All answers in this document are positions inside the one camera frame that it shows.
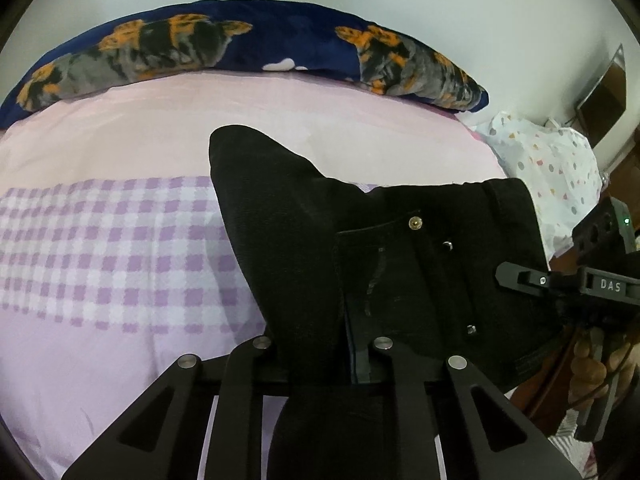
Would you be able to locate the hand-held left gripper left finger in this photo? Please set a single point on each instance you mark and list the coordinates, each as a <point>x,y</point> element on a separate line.
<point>245,375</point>

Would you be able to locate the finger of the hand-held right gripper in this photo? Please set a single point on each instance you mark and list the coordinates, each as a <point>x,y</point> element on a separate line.
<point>530,276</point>

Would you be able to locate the blue orange printed blanket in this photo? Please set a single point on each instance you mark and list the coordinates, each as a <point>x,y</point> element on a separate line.
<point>280,45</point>

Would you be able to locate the pink purple checked bed sheet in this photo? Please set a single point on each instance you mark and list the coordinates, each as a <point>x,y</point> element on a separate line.
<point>125,235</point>

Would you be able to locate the dark framed panel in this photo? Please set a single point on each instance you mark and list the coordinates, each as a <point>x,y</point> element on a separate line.
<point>607,95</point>

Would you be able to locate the black pants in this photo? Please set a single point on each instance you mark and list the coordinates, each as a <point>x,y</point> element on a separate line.
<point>300,235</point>

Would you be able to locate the person's right hand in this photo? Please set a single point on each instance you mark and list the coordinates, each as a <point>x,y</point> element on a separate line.
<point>586,372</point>

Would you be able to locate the white dotted pillow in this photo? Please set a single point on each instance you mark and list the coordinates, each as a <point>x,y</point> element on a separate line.
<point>540,160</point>

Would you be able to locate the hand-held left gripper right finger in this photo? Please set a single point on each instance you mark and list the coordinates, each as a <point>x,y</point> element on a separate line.
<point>405,385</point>

